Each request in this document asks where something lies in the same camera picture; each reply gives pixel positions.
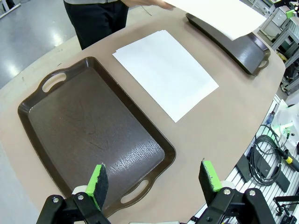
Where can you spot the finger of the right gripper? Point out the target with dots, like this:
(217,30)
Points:
(290,13)

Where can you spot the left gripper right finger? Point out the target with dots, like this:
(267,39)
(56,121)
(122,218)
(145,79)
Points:
(210,182)

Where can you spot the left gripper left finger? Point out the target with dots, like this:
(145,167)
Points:
(97,186)

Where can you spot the white A4 paper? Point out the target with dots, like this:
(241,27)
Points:
(165,74)
(222,16)

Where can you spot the person's right hand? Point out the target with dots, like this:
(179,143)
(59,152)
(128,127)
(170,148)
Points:
(144,2)

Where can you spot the grey drawer cabinet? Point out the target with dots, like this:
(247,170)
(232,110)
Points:
(275,21)

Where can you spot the brown plastic serving tray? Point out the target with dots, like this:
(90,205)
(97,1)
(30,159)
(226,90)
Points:
(243,53)
(81,116)

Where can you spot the black articulated stand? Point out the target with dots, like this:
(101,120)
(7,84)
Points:
(286,203)

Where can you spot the white slotted mounting bench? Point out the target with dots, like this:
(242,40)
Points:
(292,184)

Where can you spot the white device with green light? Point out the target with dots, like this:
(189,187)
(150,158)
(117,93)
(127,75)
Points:
(286,116)

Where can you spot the person in grey hoodie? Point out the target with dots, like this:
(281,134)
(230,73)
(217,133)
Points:
(95,21)

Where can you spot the aluminium frame workbench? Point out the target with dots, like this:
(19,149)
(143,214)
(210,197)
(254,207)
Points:
(292,46)

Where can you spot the black metal bracket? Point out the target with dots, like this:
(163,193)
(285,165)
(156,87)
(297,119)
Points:
(283,180)

